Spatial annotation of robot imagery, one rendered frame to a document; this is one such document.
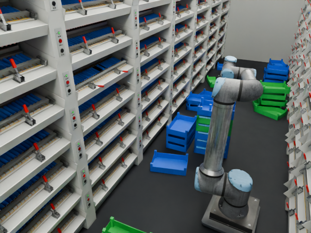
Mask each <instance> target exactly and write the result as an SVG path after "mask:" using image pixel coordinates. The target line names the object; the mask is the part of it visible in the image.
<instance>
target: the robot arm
mask: <svg viewBox="0 0 311 233"><path fill-rule="evenodd" d="M236 61H237V59H236V58H235V57H233V56H226V57H225V59H224V63H223V67H222V71H221V74H220V75H218V76H216V82H215V85H214V88H213V92H212V95H211V97H212V98H213V107H212V113H211V121H210V126H209V132H208V138H207V144H206V150H205V158H204V162H203V163H202V164H201V165H200V167H197V168H196V174H195V182H194V187H195V189H196V190H198V191H201V192H204V193H208V194H213V195H217V196H221V197H220V199H219V202H218V207H219V210H220V211H221V213H222V214H223V215H225V216H226V217H228V218H230V219H234V220H240V219H243V218H245V217H246V216H247V214H248V211H249V207H248V200H249V196H250V193H251V190H252V184H253V180H252V178H251V177H250V175H249V174H247V173H246V172H245V171H242V170H239V169H233V170H231V171H229V173H226V172H224V169H223V167H222V163H223V158H224V152H225V147H226V142H227V137H228V132H229V127H230V121H231V116H232V112H233V107H234V104H235V101H238V102H251V101H255V100H257V99H258V98H260V97H261V95H262V94H263V86H262V84H261V82H260V81H258V80H257V79H256V70H255V69H253V68H243V67H235V65H236Z"/></svg>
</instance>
